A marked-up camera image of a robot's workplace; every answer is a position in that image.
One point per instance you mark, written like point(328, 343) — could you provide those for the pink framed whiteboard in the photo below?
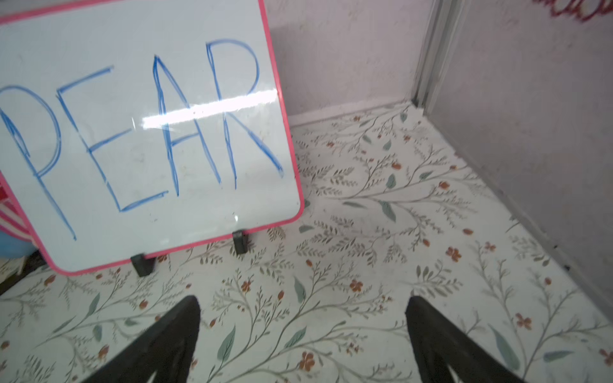
point(143, 127)

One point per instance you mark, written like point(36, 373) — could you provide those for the black whiteboard stand foot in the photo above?
point(240, 241)
point(142, 265)

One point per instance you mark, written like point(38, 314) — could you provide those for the black whiteboard stand foot left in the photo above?
point(142, 265)

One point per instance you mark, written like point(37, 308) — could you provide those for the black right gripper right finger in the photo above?
point(440, 349)

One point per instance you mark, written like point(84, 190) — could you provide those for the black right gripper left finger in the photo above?
point(163, 353)

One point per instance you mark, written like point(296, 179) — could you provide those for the black whiteboard stand foot right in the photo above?
point(240, 241)

